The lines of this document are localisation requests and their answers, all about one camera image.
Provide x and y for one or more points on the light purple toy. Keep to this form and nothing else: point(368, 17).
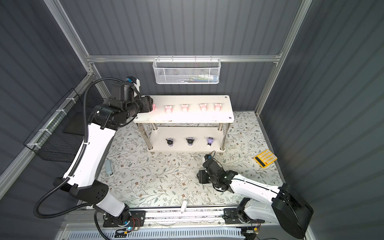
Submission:
point(210, 141)

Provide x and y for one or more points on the markers in white basket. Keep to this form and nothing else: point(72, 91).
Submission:
point(209, 79)

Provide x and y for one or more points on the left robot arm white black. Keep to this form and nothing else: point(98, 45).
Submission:
point(102, 124)

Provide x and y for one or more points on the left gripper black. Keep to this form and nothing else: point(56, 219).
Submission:
point(145, 103)

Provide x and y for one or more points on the white ventilated cover strip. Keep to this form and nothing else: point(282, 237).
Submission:
point(221, 233)

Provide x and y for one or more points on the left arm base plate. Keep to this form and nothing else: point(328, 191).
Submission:
point(129, 219)

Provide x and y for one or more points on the white wire mesh basket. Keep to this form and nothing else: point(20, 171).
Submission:
point(168, 72)

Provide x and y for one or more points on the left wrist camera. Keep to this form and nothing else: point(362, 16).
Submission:
point(136, 82)

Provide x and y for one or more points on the white two-tier shelf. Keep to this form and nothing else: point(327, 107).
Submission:
point(187, 123)

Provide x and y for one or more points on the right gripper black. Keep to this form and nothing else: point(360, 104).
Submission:
point(201, 176)

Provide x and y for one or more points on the dark purple toy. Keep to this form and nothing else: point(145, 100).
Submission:
point(170, 142)
point(190, 141)

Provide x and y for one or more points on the black wire basket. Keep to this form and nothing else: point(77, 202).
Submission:
point(58, 137)

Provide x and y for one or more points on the white cylinder on rail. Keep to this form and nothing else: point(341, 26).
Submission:
point(184, 206)

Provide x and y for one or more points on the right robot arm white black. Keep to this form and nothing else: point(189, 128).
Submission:
point(283, 205)

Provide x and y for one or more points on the yellow calculator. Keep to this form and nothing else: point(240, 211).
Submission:
point(265, 158)

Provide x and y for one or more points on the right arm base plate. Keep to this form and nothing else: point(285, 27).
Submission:
point(231, 217)

